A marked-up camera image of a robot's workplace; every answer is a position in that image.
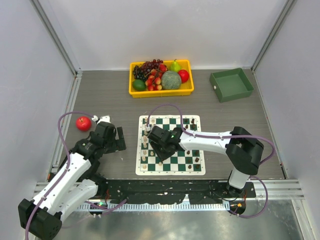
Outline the green lime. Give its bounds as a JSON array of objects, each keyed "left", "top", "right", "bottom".
[{"left": 132, "top": 79, "right": 146, "bottom": 92}]

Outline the green square box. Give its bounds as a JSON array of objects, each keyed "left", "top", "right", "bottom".
[{"left": 209, "top": 68, "right": 254, "bottom": 103}]

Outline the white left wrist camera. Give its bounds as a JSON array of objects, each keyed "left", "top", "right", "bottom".
[{"left": 91, "top": 115, "right": 111, "bottom": 124}]

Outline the red apple on table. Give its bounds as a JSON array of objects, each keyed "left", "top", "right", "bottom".
[{"left": 75, "top": 116, "right": 92, "bottom": 132}]

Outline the green pear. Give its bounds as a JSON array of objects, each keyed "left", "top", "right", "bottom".
[{"left": 169, "top": 59, "right": 182, "bottom": 73}]

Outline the red apple in tray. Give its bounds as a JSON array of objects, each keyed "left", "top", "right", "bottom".
[{"left": 178, "top": 69, "right": 190, "bottom": 84}]

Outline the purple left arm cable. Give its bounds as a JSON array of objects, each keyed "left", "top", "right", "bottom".
[{"left": 24, "top": 111, "right": 128, "bottom": 240}]

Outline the dark purple grape bunch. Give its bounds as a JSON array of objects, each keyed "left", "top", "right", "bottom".
[{"left": 132, "top": 59, "right": 167, "bottom": 82}]

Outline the green white chess mat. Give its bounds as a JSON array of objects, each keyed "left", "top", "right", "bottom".
[{"left": 135, "top": 115, "right": 206, "bottom": 176}]

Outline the green melon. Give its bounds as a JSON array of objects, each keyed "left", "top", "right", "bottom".
[{"left": 161, "top": 71, "right": 182, "bottom": 90}]

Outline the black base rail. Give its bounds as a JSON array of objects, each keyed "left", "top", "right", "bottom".
[{"left": 97, "top": 179, "right": 256, "bottom": 205}]

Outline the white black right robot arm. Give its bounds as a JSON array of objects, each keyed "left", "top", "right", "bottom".
[{"left": 147, "top": 125, "right": 264, "bottom": 197}]

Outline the red cherries cluster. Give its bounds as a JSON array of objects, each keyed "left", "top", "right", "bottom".
[{"left": 145, "top": 63, "right": 168, "bottom": 91}]

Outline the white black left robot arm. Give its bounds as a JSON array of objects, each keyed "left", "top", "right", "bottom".
[{"left": 18, "top": 120, "right": 126, "bottom": 240}]

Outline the yellow plastic fruit tray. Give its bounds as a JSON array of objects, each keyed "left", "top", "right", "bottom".
[{"left": 128, "top": 59, "right": 195, "bottom": 98}]

